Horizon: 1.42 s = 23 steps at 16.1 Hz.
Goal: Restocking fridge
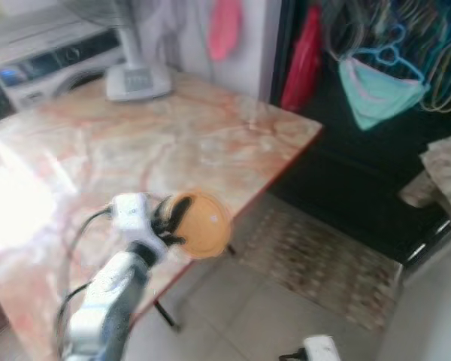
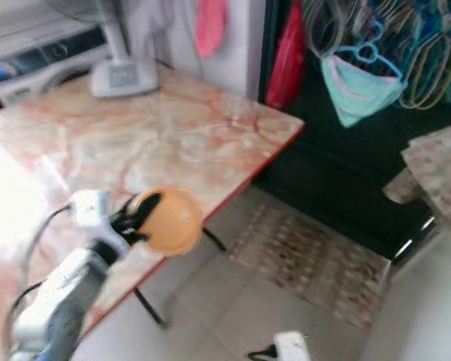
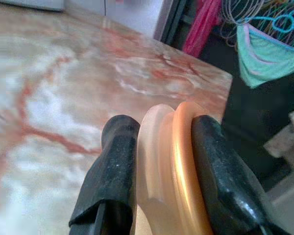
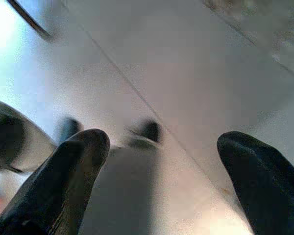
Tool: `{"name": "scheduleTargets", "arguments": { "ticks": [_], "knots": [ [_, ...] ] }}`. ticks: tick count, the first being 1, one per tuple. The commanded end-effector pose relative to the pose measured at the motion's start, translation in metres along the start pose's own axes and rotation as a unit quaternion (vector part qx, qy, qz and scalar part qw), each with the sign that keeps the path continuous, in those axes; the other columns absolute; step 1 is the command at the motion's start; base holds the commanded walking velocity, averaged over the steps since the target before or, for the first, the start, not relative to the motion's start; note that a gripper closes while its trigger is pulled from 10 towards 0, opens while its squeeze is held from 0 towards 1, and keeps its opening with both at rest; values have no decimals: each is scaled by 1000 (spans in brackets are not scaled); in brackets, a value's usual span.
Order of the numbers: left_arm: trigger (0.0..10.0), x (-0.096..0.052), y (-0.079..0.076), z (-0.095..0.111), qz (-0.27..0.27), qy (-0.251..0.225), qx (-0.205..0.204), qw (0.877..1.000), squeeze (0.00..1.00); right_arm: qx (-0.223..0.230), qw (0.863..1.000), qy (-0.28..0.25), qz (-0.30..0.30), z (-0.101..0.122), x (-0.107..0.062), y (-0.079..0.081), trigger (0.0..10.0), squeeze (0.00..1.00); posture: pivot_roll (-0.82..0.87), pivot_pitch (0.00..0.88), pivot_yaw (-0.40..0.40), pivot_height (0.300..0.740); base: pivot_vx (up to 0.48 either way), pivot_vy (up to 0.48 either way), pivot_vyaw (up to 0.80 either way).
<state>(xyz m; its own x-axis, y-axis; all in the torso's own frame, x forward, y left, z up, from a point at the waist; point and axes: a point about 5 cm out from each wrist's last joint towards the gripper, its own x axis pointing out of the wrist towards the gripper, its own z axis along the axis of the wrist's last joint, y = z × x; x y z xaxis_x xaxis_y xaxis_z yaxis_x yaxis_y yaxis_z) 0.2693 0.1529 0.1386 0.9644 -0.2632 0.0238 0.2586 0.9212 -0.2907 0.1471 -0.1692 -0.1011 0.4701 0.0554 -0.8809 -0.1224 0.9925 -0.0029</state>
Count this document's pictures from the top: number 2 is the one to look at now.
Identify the orange plastic bowl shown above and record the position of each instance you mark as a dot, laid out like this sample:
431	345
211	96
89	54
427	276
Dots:
178	223

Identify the black metal table leg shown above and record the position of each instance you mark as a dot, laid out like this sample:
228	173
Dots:
152	308
215	241

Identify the grey standing fan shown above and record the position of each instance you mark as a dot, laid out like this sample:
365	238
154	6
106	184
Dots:
124	75

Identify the brown patterned floor rug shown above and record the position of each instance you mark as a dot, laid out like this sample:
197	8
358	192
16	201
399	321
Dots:
308	259

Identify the white washing machine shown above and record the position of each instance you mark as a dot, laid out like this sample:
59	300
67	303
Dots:
37	64

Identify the grey hanging cloth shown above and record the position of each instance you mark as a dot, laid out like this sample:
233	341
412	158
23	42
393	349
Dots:
158	22

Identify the pink hanging cloth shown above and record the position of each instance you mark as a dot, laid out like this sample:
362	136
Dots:
211	28

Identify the red hanging bag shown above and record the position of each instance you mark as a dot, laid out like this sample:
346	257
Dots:
287	60

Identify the teal hanging garment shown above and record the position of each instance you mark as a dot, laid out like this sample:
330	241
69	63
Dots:
361	92

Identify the blue plastic clothes hanger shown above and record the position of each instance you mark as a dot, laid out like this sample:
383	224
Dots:
372	49

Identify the beige patterned cloth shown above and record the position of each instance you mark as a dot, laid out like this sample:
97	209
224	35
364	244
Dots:
432	165

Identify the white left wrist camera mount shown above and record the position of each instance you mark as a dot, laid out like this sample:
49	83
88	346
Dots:
90	208

